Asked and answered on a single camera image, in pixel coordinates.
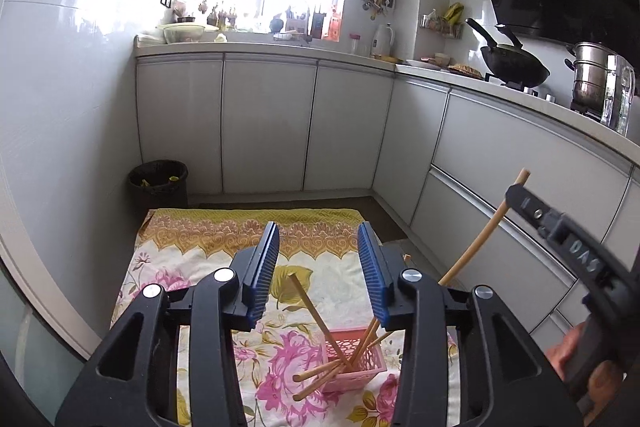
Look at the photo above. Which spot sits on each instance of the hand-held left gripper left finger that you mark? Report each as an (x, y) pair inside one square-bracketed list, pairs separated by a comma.
[(262, 269)]

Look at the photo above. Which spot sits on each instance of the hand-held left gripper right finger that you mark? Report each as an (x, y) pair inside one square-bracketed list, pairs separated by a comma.
[(372, 277)]

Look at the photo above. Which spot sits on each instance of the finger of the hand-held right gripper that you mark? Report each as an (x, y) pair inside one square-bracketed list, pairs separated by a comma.
[(535, 214)]

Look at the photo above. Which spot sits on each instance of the long bamboo chopstick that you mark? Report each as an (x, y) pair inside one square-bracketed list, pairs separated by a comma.
[(480, 239)]

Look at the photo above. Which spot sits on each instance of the set of wooden chopsticks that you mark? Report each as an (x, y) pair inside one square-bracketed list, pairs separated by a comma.
[(312, 311)]

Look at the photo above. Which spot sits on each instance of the pink perforated utensil holder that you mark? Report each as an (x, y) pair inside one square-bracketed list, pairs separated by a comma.
[(350, 379)]

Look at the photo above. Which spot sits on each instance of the person's right hand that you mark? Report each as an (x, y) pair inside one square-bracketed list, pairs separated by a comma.
[(565, 352)]

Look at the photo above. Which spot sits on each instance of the floral printed blanket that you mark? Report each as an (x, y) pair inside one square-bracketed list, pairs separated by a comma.
[(210, 252)]

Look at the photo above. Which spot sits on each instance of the dark brown floor mat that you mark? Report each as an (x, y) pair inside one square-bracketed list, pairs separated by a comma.
[(387, 219)]

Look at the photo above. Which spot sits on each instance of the gas stove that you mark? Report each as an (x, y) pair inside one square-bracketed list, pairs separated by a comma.
[(520, 89)]

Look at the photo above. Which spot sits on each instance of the black woven wastebasket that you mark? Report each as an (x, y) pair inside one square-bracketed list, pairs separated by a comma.
[(157, 194)]

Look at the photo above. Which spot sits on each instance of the clear glass pitcher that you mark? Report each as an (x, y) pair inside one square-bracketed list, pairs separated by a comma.
[(617, 94)]

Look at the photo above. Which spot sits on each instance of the stainless steel steamer pot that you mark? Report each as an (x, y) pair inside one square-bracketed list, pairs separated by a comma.
[(587, 77)]

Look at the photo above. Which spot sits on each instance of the white kitchen base cabinets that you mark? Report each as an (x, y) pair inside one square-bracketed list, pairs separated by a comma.
[(270, 122)]

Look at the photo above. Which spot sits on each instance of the black wok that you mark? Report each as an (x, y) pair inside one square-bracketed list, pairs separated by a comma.
[(515, 64)]

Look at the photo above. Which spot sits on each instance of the woven trivet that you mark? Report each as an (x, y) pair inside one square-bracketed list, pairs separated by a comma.
[(465, 71)]

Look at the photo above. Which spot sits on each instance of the white plate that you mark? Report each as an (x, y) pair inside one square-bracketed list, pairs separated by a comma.
[(425, 63)]

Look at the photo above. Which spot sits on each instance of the white countertop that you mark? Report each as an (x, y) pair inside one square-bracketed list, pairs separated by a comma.
[(280, 52)]

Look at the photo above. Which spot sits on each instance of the white kettle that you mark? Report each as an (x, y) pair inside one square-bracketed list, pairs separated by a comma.
[(382, 41)]

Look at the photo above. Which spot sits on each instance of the clear jar red lid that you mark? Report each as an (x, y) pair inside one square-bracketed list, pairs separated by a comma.
[(355, 44)]

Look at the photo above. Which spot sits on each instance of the pale green bowl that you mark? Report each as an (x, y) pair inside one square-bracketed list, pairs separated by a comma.
[(182, 33)]

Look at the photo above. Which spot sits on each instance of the red packet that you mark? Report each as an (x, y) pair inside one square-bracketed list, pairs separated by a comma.
[(332, 23)]

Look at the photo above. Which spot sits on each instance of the row of small bottles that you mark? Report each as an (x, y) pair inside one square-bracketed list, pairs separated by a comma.
[(220, 16)]

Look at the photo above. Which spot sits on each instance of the wall spice rack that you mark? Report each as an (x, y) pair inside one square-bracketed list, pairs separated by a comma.
[(440, 26)]

